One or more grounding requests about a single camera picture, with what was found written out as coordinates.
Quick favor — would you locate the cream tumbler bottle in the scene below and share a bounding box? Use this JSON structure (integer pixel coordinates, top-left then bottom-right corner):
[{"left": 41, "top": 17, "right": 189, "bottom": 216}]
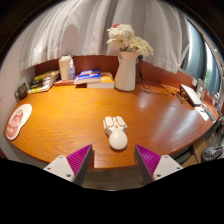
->
[{"left": 58, "top": 54, "right": 74, "bottom": 81}]

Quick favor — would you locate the white rabbit-shaped computer mouse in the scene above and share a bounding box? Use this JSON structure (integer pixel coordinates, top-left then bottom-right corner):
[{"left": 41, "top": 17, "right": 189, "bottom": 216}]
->
[{"left": 102, "top": 115, "right": 129, "bottom": 151}]

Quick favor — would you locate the orange book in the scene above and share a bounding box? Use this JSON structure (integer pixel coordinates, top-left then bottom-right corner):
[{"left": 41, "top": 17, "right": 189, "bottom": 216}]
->
[{"left": 99, "top": 72, "right": 115, "bottom": 84}]

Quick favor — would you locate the pink round cartoon mouse pad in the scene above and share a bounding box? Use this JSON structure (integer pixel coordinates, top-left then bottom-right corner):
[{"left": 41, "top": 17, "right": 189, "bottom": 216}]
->
[{"left": 4, "top": 103, "right": 33, "bottom": 141}]

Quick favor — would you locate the red-brown flat book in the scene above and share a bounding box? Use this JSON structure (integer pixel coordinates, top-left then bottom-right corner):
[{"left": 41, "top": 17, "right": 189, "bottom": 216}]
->
[{"left": 53, "top": 78, "right": 77, "bottom": 88}]

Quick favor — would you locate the blue book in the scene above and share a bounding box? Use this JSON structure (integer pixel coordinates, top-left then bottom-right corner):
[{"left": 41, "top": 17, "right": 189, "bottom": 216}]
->
[{"left": 73, "top": 68, "right": 102, "bottom": 85}]

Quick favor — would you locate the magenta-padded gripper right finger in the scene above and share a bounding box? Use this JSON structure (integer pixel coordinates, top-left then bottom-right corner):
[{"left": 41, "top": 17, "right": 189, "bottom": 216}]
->
[{"left": 134, "top": 144, "right": 184, "bottom": 185}]

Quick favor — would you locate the white ceramic vase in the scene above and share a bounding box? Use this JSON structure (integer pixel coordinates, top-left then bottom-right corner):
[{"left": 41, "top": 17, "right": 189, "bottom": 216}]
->
[{"left": 114, "top": 50, "right": 139, "bottom": 92}]

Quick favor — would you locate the window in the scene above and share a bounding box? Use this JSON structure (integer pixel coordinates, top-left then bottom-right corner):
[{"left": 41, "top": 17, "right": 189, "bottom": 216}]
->
[{"left": 181, "top": 19, "right": 224, "bottom": 101}]

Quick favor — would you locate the grey picture frame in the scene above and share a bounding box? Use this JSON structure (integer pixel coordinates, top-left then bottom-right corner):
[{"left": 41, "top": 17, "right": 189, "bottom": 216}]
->
[{"left": 195, "top": 78, "right": 206, "bottom": 100}]

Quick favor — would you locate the black cable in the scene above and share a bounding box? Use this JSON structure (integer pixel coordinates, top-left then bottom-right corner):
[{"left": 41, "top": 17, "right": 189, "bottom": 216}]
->
[{"left": 135, "top": 58, "right": 171, "bottom": 97}]

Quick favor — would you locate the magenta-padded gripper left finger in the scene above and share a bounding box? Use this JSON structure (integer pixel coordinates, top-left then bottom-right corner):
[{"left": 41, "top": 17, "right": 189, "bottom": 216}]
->
[{"left": 43, "top": 143, "right": 94, "bottom": 187}]

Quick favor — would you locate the white curtain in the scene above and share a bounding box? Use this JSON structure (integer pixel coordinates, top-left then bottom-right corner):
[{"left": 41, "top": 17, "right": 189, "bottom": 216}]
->
[{"left": 19, "top": 0, "right": 191, "bottom": 74}]

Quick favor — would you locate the yellow and white book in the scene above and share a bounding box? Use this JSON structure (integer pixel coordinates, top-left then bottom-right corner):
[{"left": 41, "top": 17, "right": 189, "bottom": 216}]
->
[{"left": 27, "top": 81, "right": 56, "bottom": 95}]

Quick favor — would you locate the black pen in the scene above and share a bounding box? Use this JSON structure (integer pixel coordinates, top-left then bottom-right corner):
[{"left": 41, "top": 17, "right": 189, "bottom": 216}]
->
[{"left": 175, "top": 92, "right": 185, "bottom": 105}]

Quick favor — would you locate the dark smartphone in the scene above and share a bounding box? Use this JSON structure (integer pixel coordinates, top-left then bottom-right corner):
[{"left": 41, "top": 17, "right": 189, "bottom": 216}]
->
[{"left": 202, "top": 104, "right": 216, "bottom": 123}]

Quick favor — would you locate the dark mug with green inside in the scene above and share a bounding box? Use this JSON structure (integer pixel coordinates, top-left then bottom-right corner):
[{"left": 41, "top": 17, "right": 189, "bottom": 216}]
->
[{"left": 14, "top": 82, "right": 29, "bottom": 100}]

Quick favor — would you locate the small clear spray bottle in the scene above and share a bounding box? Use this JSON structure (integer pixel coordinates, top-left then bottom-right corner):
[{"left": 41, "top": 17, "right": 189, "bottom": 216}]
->
[{"left": 68, "top": 59, "right": 77, "bottom": 80}]

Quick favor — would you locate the white paper sheet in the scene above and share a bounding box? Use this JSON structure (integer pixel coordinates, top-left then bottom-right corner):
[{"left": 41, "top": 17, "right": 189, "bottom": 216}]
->
[{"left": 194, "top": 105, "right": 210, "bottom": 122}]

